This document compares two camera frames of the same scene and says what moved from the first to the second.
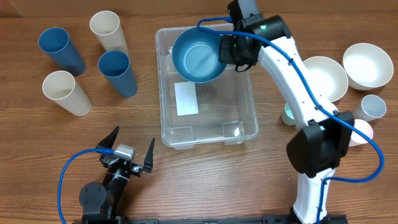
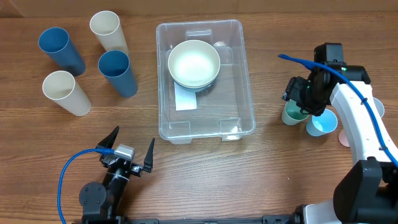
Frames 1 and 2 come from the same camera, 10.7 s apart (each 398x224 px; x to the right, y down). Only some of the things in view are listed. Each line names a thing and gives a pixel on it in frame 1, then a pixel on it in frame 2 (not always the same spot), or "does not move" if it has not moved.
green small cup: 288,116 does not move
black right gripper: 228,55 → 294,91
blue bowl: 196,55 → 188,89
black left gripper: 148,160 does not move
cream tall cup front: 61,86 does not move
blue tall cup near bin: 115,66 does not move
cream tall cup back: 106,25 does not move
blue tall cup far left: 55,42 does not move
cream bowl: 367,66 → 193,63
